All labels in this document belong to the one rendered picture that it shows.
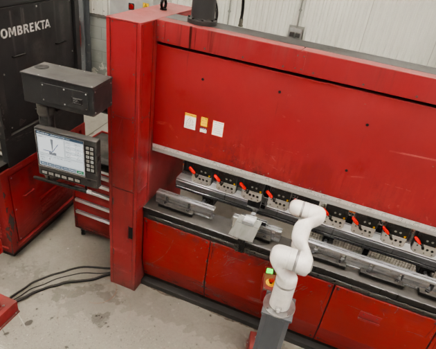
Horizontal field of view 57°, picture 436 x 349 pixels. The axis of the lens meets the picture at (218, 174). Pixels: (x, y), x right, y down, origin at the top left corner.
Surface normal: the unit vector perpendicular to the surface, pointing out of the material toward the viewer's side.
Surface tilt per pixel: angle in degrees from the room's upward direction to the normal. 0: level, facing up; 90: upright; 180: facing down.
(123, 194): 90
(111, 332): 0
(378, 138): 90
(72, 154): 90
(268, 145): 90
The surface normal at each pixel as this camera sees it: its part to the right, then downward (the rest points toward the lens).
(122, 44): -0.36, 0.44
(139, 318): 0.12, -0.85
